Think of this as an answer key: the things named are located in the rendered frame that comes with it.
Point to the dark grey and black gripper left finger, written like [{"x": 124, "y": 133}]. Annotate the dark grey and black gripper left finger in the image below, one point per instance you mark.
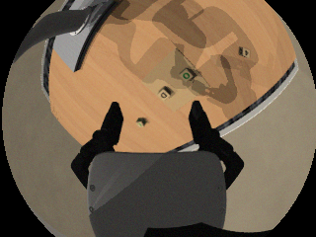
[{"x": 103, "y": 140}]

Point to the beige letter block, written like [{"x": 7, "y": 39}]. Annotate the beige letter block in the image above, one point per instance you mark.
[
  {"x": 164, "y": 93},
  {"x": 244, "y": 52},
  {"x": 186, "y": 74},
  {"x": 141, "y": 122}
]

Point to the tan flat mat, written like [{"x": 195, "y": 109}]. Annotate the tan flat mat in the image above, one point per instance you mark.
[{"x": 166, "y": 74}]

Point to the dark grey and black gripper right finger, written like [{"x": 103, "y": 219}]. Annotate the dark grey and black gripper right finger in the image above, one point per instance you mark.
[{"x": 209, "y": 138}]

